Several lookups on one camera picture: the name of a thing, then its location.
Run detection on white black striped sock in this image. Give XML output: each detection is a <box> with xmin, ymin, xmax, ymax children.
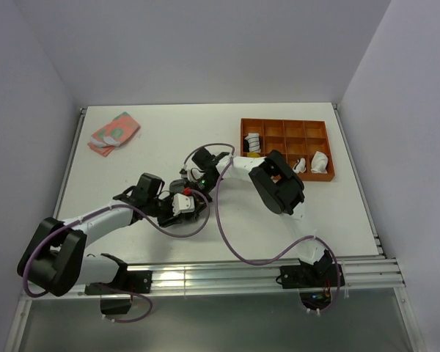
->
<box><xmin>243</xmin><ymin>133</ymin><xmax>261</xmax><ymax>153</ymax></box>

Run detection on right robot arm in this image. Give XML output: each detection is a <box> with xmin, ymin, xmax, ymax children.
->
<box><xmin>182</xmin><ymin>143</ymin><xmax>339</xmax><ymax>286</ymax></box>

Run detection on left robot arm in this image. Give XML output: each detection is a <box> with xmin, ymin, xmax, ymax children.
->
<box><xmin>17</xmin><ymin>173</ymin><xmax>211</xmax><ymax>298</ymax></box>

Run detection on pink green patterned socks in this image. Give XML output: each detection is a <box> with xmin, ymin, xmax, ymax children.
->
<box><xmin>87</xmin><ymin>111</ymin><xmax>140</xmax><ymax>157</ymax></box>

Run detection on white black rolled sock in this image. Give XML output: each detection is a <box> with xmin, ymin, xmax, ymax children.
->
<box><xmin>293</xmin><ymin>158</ymin><xmax>307</xmax><ymax>174</ymax></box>

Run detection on orange compartment tray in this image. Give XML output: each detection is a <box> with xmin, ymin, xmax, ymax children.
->
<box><xmin>240</xmin><ymin>119</ymin><xmax>335</xmax><ymax>182</ymax></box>

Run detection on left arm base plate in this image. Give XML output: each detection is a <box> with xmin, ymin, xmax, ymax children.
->
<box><xmin>84</xmin><ymin>270</ymin><xmax>153</xmax><ymax>296</ymax></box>

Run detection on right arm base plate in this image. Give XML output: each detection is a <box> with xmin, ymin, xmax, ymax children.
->
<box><xmin>276</xmin><ymin>265</ymin><xmax>345</xmax><ymax>289</ymax></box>

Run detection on aluminium frame rail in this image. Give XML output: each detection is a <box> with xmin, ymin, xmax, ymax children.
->
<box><xmin>20</xmin><ymin>256</ymin><xmax>406</xmax><ymax>301</ymax></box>

